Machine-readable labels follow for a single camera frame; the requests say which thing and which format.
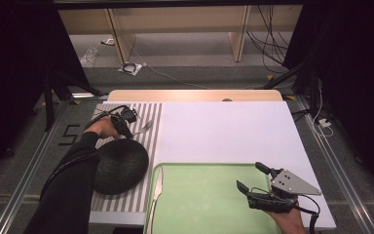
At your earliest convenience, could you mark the silver fork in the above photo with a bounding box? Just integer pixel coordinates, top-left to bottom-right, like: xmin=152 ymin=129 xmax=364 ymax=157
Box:
xmin=131 ymin=119 xmax=154 ymax=137

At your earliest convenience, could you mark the thin white floor cable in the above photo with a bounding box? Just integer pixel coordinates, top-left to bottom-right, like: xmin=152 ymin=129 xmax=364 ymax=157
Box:
xmin=130 ymin=45 xmax=264 ymax=91

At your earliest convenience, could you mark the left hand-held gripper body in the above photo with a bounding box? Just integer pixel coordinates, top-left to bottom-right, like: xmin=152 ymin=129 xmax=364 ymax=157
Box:
xmin=110 ymin=106 xmax=139 ymax=131

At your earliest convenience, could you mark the green tray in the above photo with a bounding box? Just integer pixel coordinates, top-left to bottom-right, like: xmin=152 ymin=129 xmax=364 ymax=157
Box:
xmin=142 ymin=162 xmax=283 ymax=234

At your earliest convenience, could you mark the black metal stand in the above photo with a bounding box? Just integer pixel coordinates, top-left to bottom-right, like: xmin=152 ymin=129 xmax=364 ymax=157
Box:
xmin=42 ymin=64 xmax=101 ymax=133
xmin=262 ymin=59 xmax=322 ymax=111

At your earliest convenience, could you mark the metal floor rail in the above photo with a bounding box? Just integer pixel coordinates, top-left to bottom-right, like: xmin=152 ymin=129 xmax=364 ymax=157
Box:
xmin=296 ymin=97 xmax=374 ymax=234
xmin=0 ymin=100 xmax=67 ymax=234

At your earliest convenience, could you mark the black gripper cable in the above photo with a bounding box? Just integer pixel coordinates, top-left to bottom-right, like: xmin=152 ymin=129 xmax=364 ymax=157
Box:
xmin=291 ymin=194 xmax=321 ymax=234
xmin=86 ymin=104 xmax=131 ymax=131

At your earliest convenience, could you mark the bundle of black cables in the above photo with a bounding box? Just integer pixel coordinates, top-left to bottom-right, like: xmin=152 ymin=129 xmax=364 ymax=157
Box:
xmin=246 ymin=4 xmax=293 ymax=74

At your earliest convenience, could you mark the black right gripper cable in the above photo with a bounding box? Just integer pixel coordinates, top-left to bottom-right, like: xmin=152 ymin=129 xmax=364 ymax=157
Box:
xmin=291 ymin=194 xmax=321 ymax=234

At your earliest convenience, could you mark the silver knife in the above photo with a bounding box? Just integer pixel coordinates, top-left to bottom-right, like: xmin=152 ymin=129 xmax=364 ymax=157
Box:
xmin=145 ymin=166 xmax=165 ymax=234

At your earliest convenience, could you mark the black textured plate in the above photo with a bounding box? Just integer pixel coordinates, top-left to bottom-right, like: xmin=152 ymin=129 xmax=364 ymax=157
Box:
xmin=93 ymin=138 xmax=150 ymax=196

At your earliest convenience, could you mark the black curtain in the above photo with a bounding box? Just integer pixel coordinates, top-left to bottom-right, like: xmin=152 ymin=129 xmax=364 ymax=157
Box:
xmin=0 ymin=0 xmax=91 ymax=183
xmin=281 ymin=0 xmax=374 ymax=206

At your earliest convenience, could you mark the person's right hand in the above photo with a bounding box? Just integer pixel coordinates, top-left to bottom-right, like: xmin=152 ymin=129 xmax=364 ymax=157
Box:
xmin=262 ymin=205 xmax=307 ymax=234

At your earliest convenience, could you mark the clear plastic bag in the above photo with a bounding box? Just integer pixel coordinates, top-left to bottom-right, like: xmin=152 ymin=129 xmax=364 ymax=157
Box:
xmin=79 ymin=47 xmax=100 ymax=67

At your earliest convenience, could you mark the wooden shelf unit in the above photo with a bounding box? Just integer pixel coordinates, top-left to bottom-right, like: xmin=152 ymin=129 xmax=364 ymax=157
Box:
xmin=57 ymin=4 xmax=303 ymax=64

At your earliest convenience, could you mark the packet with black cable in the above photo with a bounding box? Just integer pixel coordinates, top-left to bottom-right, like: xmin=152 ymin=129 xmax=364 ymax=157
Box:
xmin=118 ymin=61 xmax=144 ymax=77

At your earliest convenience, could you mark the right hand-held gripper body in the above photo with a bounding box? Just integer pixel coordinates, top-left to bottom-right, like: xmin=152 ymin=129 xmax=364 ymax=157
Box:
xmin=245 ymin=168 xmax=323 ymax=215

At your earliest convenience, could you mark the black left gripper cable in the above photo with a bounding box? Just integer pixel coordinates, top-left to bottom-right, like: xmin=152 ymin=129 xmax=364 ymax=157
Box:
xmin=86 ymin=104 xmax=131 ymax=131

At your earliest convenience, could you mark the light wooden table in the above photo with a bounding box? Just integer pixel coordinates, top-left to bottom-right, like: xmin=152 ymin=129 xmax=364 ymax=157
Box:
xmin=106 ymin=89 xmax=284 ymax=103

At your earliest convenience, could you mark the white board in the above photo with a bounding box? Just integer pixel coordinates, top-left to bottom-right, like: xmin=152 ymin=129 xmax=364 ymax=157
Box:
xmin=88 ymin=100 xmax=338 ymax=231

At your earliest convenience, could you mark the grey striped placemat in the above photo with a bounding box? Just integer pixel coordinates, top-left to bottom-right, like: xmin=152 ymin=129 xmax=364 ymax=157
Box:
xmin=89 ymin=101 xmax=164 ymax=214

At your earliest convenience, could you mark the person's left hand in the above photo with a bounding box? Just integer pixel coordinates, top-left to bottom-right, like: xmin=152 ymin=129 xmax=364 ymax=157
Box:
xmin=84 ymin=116 xmax=122 ymax=141

